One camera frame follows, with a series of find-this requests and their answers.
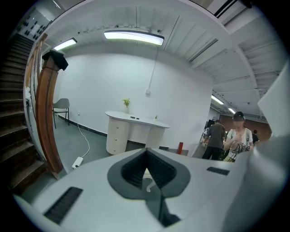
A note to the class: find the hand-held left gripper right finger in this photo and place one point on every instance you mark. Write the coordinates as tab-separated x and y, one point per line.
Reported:
204	192

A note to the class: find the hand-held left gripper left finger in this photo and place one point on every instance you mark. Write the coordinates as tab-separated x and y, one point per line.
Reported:
90	185

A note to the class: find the white power strip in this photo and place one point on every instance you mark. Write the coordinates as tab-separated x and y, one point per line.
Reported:
77	162

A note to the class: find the grey chair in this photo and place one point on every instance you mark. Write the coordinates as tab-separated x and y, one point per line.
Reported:
61	103

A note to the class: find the dark wooden chair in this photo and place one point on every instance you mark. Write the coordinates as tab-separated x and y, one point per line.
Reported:
46	108

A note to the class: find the vase with yellow flowers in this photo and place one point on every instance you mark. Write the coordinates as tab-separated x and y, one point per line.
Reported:
126	103

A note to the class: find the black cloth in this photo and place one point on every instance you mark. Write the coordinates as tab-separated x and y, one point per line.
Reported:
57	59

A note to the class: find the long ceiling lamp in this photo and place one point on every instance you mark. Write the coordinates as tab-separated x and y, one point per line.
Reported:
65	44
133	36

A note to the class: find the red post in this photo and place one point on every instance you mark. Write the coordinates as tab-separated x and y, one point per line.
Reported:
180	148

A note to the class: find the white wall junction box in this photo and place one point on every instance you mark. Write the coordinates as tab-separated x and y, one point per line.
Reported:
147	91

